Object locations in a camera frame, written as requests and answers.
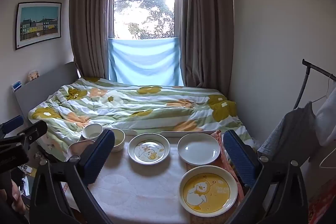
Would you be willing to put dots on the small plush toy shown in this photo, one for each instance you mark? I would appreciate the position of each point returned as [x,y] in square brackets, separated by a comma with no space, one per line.
[33,75]

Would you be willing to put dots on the person's left hand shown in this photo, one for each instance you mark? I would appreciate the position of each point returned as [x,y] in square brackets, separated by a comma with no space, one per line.
[17,197]

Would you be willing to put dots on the brown curtain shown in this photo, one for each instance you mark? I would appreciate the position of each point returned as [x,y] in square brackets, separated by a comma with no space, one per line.
[207,35]
[89,24]

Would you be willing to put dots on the framed wall picture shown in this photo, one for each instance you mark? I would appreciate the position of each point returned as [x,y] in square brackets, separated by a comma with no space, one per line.
[38,24]

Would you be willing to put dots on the yellow duck print plate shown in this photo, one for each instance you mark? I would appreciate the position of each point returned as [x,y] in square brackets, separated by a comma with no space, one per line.
[208,191]

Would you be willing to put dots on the black clothes rack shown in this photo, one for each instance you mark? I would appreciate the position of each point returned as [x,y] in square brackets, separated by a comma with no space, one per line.
[305,77]

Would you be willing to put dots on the light blue window cloth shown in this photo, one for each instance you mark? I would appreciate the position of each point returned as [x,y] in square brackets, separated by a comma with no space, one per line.
[144,61]

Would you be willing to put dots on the window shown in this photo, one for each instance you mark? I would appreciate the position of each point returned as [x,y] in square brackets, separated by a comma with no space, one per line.
[144,3]

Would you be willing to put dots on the grey bed headboard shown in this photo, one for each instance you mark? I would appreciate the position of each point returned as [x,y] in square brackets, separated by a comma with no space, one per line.
[44,85]

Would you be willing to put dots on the plain white plate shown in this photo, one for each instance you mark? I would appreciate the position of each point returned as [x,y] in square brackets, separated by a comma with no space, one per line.
[198,148]

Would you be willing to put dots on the pale pink baking dish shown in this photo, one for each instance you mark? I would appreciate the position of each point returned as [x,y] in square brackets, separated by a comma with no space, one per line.
[78,148]

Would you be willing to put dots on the grey garment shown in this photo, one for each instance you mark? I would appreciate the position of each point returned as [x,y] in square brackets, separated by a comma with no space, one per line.
[288,132]

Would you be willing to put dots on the white cup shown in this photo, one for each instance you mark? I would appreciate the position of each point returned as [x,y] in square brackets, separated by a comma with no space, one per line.
[92,130]

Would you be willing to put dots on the blue and white card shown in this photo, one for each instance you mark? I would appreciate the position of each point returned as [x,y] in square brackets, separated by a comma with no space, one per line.
[17,86]

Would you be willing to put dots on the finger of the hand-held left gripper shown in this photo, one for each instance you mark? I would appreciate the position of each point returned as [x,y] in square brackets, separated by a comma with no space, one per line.
[13,123]
[32,130]

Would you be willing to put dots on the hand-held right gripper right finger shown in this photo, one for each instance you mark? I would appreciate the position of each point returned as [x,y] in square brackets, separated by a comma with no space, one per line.
[241,161]

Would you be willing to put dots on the floral striped duvet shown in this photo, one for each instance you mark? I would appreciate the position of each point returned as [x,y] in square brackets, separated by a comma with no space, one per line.
[157,108]

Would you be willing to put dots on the white duck print plate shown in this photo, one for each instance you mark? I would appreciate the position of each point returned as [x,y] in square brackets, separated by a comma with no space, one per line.
[148,151]

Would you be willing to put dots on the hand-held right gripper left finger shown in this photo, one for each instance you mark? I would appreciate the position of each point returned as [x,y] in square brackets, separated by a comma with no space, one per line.
[97,161]

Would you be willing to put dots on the cream printed bowl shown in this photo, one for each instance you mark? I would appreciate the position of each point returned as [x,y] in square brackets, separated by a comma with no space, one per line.
[119,140]

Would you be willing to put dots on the red patterned bag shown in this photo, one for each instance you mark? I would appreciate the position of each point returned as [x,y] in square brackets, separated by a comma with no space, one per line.
[323,203]

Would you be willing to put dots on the white garment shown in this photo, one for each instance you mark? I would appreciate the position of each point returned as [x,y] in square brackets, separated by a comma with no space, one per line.
[326,116]

